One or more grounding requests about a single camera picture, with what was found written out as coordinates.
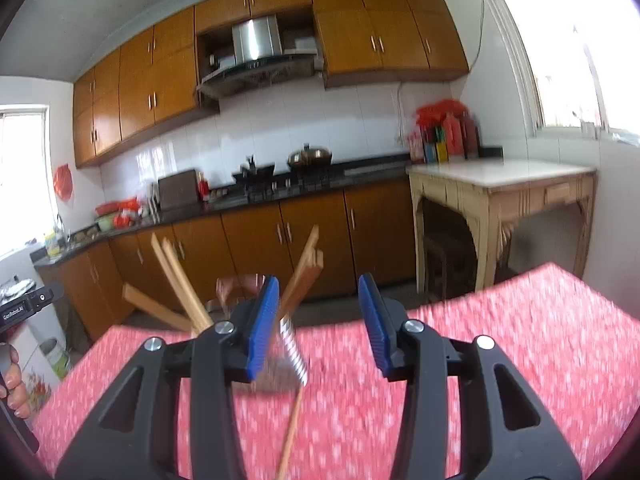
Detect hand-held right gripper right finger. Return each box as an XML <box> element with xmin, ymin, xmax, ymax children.
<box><xmin>357</xmin><ymin>272</ymin><xmax>583</xmax><ymax>480</ymax></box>

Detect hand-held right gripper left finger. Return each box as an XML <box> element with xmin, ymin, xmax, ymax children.
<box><xmin>55</xmin><ymin>275</ymin><xmax>281</xmax><ymax>480</ymax></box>

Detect metal wire chopstick holder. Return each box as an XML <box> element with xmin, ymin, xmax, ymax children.
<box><xmin>215</xmin><ymin>272</ymin><xmax>310</xmax><ymax>395</ymax></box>

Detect wooden chopstick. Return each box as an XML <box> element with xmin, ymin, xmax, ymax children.
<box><xmin>287</xmin><ymin>250</ymin><xmax>325</xmax><ymax>311</ymax></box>
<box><xmin>280</xmin><ymin>224</ymin><xmax>321</xmax><ymax>313</ymax></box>
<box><xmin>122</xmin><ymin>282</ymin><xmax>195</xmax><ymax>333</ymax></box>
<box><xmin>151</xmin><ymin>233</ymin><xmax>207</xmax><ymax>335</ymax></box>
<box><xmin>161</xmin><ymin>237</ymin><xmax>215</xmax><ymax>333</ymax></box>
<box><xmin>276</xmin><ymin>387</ymin><xmax>305</xmax><ymax>480</ymax></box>

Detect person's left hand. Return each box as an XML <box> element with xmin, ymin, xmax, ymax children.
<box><xmin>0</xmin><ymin>342</ymin><xmax>34</xmax><ymax>420</ymax></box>

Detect white appliance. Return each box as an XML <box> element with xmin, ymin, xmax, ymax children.
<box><xmin>0</xmin><ymin>246</ymin><xmax>68</xmax><ymax>411</ymax></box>

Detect white bucket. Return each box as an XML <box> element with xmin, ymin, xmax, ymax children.
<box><xmin>39</xmin><ymin>337</ymin><xmax>72</xmax><ymax>380</ymax></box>

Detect brown lower kitchen cabinets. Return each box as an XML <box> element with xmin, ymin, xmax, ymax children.
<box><xmin>34</xmin><ymin>160</ymin><xmax>420</xmax><ymax>342</ymax></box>

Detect brown kitchen cabinets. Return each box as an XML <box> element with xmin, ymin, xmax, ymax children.
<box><xmin>72</xmin><ymin>0</ymin><xmax>471</xmax><ymax>169</ymax></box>
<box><xmin>34</xmin><ymin>160</ymin><xmax>420</xmax><ymax>342</ymax></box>

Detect dark wooden stool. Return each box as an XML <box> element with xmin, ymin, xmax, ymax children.
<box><xmin>423</xmin><ymin>232</ymin><xmax>477</xmax><ymax>302</ymax></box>

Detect small side window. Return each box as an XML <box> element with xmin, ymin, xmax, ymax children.
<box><xmin>0</xmin><ymin>104</ymin><xmax>52</xmax><ymax>257</ymax></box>

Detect red plastic bags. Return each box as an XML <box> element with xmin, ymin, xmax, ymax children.
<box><xmin>94</xmin><ymin>196</ymin><xmax>145</xmax><ymax>230</ymax></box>

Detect red floral tablecloth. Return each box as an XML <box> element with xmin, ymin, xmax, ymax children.
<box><xmin>31</xmin><ymin>261</ymin><xmax>640</xmax><ymax>480</ymax></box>

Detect black gas stove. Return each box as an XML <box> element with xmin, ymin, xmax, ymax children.
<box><xmin>231</xmin><ymin>169</ymin><xmax>347</xmax><ymax>203</ymax></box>

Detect black wok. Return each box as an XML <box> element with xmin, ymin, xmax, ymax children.
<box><xmin>239</xmin><ymin>154</ymin><xmax>277</xmax><ymax>182</ymax></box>

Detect dark brown box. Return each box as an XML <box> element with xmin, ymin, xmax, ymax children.
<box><xmin>157</xmin><ymin>168</ymin><xmax>202</xmax><ymax>212</ymax></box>

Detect wok with lid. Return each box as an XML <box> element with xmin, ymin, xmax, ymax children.
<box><xmin>286</xmin><ymin>143</ymin><xmax>334</xmax><ymax>171</ymax></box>

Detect cream wooden side table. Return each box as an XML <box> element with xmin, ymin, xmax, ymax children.
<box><xmin>407</xmin><ymin>159</ymin><xmax>599</xmax><ymax>292</ymax></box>

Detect cluster of red bottles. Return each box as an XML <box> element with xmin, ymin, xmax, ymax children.
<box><xmin>407</xmin><ymin>100</ymin><xmax>482</xmax><ymax>164</ymax></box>

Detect brown upper kitchen cabinets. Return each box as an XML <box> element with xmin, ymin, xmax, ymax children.
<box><xmin>72</xmin><ymin>0</ymin><xmax>471</xmax><ymax>169</ymax></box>

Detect large bright window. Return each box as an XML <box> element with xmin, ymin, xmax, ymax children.
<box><xmin>486</xmin><ymin>0</ymin><xmax>640</xmax><ymax>138</ymax></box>

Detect red wall decoration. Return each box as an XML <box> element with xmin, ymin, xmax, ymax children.
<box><xmin>52</xmin><ymin>163</ymin><xmax>77</xmax><ymax>202</ymax></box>

